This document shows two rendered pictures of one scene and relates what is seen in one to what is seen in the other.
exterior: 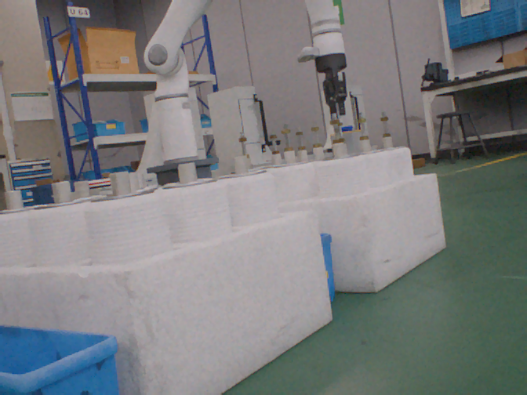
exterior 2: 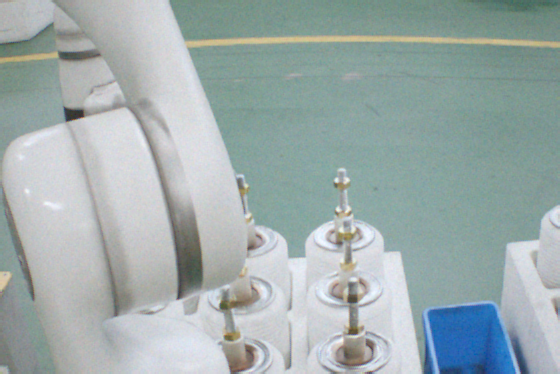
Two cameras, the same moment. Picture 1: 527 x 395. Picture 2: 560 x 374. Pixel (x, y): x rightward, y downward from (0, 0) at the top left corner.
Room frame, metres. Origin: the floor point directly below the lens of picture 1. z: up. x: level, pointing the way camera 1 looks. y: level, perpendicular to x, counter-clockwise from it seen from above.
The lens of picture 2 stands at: (1.65, 0.54, 0.75)
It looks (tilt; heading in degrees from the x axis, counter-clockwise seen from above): 26 degrees down; 236
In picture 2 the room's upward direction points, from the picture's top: 5 degrees counter-clockwise
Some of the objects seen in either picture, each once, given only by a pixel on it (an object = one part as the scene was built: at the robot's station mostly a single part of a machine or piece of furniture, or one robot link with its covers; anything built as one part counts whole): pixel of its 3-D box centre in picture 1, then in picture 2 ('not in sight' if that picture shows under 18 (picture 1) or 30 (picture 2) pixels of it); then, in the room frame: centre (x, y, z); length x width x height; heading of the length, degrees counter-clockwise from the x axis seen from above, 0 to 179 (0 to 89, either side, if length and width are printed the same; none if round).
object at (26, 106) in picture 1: (32, 106); not in sight; (6.92, 2.73, 1.38); 0.49 x 0.02 x 0.35; 135
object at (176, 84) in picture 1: (168, 73); (119, 289); (1.54, 0.22, 0.54); 0.09 x 0.09 x 0.17; 79
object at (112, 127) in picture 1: (99, 129); not in sight; (6.18, 1.75, 0.89); 0.50 x 0.38 x 0.21; 47
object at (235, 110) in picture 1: (292, 134); not in sight; (4.47, -0.25, 0.45); 1.51 x 0.57 x 0.74; 135
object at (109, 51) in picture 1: (99, 57); not in sight; (6.33, 1.65, 1.70); 0.72 x 0.58 x 0.50; 139
